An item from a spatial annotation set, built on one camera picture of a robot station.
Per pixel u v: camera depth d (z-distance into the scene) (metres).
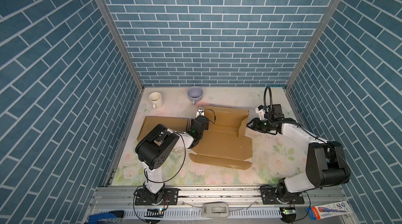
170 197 0.73
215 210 0.69
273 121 0.70
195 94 1.14
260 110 0.85
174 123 1.01
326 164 0.44
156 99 1.02
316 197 0.76
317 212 0.69
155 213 0.72
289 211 0.74
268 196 0.74
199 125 0.73
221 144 0.91
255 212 0.71
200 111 0.82
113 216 0.68
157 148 0.49
